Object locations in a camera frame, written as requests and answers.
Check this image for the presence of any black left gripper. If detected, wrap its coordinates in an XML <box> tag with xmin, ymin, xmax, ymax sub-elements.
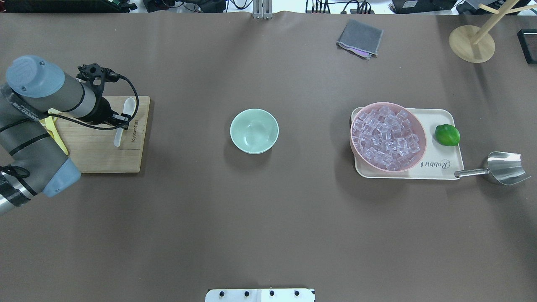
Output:
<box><xmin>90</xmin><ymin>98</ymin><xmax>126</xmax><ymax>126</ymax></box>

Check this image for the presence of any white ceramic spoon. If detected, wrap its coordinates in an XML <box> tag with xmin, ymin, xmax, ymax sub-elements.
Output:
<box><xmin>114</xmin><ymin>97</ymin><xmax>136</xmax><ymax>147</ymax></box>

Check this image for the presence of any pink bowl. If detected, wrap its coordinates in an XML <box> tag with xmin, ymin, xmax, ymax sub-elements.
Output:
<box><xmin>350</xmin><ymin>102</ymin><xmax>427</xmax><ymax>173</ymax></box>

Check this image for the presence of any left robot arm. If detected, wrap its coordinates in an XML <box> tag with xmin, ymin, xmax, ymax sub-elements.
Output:
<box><xmin>0</xmin><ymin>55</ymin><xmax>136</xmax><ymax>214</ymax></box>

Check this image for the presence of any yellow plastic spoon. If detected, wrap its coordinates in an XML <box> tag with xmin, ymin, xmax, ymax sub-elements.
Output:
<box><xmin>39</xmin><ymin>116</ymin><xmax>69</xmax><ymax>156</ymax></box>

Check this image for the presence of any mint green bowl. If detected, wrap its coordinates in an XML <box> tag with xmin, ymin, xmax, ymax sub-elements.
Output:
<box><xmin>229</xmin><ymin>108</ymin><xmax>279</xmax><ymax>154</ymax></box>

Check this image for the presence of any pile of clear ice cubes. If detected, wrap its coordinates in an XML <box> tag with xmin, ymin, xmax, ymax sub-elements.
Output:
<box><xmin>352</xmin><ymin>106</ymin><xmax>421</xmax><ymax>170</ymax></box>

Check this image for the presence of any metal ice scoop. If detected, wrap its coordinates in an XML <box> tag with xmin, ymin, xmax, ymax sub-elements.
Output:
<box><xmin>454</xmin><ymin>151</ymin><xmax>531</xmax><ymax>186</ymax></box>

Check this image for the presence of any wooden cutting board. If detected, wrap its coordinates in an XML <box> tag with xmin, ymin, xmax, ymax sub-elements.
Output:
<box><xmin>55</xmin><ymin>96</ymin><xmax>150</xmax><ymax>173</ymax></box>

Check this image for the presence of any grey folded cloth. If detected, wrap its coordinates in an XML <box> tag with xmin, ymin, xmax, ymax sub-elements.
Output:
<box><xmin>336</xmin><ymin>19</ymin><xmax>384</xmax><ymax>60</ymax></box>

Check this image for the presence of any cream rectangular tray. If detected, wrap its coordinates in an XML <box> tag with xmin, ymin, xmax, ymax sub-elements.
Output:
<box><xmin>354</xmin><ymin>108</ymin><xmax>464</xmax><ymax>180</ymax></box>

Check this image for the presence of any green lime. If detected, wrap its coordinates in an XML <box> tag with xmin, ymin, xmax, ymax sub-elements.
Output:
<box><xmin>435</xmin><ymin>124</ymin><xmax>461</xmax><ymax>146</ymax></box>

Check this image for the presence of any wooden cup stand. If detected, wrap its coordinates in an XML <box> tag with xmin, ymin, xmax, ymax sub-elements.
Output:
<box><xmin>449</xmin><ymin>0</ymin><xmax>537</xmax><ymax>63</ymax></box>

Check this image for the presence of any black tray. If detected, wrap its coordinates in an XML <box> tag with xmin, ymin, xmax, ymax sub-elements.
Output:
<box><xmin>517</xmin><ymin>29</ymin><xmax>537</xmax><ymax>64</ymax></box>

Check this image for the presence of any aluminium frame post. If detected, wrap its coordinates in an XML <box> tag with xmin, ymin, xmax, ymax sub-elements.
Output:
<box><xmin>253</xmin><ymin>0</ymin><xmax>273</xmax><ymax>19</ymax></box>

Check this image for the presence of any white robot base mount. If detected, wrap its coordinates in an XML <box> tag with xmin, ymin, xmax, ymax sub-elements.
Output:
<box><xmin>205</xmin><ymin>287</ymin><xmax>316</xmax><ymax>302</ymax></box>

